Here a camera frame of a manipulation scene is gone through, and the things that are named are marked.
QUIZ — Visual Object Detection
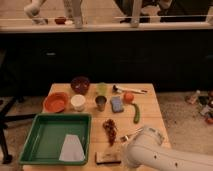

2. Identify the blue sponge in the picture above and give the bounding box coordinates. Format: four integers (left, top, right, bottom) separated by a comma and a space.
110, 96, 124, 113

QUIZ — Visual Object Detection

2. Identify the small red bowl background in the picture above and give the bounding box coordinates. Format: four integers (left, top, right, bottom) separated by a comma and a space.
54, 17, 66, 25

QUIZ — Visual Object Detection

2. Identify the orange tomato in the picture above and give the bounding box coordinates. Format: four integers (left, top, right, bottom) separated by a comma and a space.
123, 92, 134, 103

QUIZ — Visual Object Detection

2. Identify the white folded cloth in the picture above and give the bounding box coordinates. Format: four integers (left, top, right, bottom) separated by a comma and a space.
59, 134, 85, 162

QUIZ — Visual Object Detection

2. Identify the white paper cup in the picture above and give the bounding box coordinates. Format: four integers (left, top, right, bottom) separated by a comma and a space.
70, 94, 86, 112

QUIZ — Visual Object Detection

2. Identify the white handled brush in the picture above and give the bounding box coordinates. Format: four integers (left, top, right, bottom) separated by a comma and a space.
112, 85, 147, 94

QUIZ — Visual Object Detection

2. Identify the green plastic tray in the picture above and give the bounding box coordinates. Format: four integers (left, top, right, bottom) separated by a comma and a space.
19, 114, 91, 166

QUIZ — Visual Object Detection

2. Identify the dark maroon bowl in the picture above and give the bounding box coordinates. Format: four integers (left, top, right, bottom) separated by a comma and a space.
71, 76, 90, 95

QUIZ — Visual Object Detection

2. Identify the metal cup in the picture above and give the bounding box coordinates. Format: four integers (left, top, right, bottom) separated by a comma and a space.
95, 96, 107, 111

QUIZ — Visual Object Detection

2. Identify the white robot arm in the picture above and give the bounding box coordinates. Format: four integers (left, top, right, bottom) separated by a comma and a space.
123, 126, 213, 171

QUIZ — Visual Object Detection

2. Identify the green translucent cup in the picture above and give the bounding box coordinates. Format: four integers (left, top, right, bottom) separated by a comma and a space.
96, 82, 107, 96

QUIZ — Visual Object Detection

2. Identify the silver fork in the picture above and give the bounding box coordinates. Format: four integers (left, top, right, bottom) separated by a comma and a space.
120, 128, 143, 142

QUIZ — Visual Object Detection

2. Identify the orange bowl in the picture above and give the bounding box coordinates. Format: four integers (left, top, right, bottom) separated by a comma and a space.
43, 92, 68, 113

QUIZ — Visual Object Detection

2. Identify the black office chair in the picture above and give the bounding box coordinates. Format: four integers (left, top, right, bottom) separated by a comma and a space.
0, 46, 38, 165

